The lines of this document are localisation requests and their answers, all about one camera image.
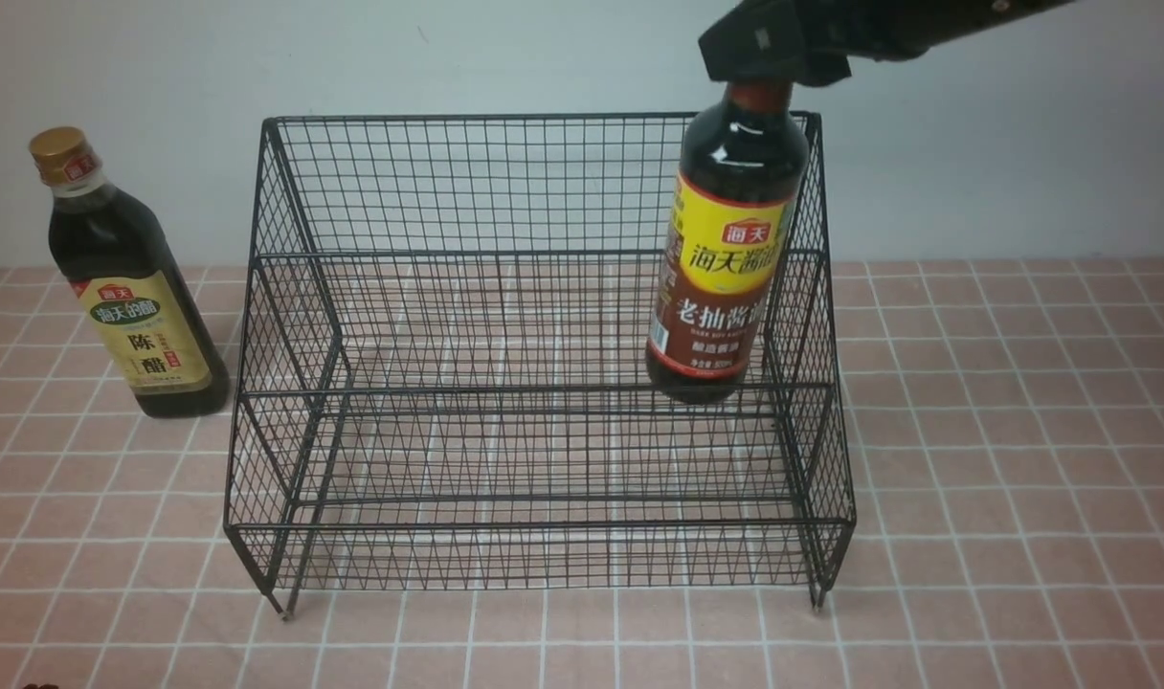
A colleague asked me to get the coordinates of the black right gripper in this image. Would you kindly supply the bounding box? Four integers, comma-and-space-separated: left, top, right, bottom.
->
700, 1, 929, 88

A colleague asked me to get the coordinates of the dark soy sauce bottle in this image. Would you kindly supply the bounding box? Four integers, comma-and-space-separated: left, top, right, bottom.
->
644, 81, 809, 405

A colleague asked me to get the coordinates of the vinegar bottle gold cap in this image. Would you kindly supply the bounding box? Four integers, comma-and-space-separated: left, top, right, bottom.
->
28, 126, 230, 418

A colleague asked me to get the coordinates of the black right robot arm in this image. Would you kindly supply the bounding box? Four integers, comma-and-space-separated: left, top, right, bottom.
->
700, 1, 1062, 88

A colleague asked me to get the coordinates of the black wire shelf rack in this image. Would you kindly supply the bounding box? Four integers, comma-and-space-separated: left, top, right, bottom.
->
223, 112, 857, 616

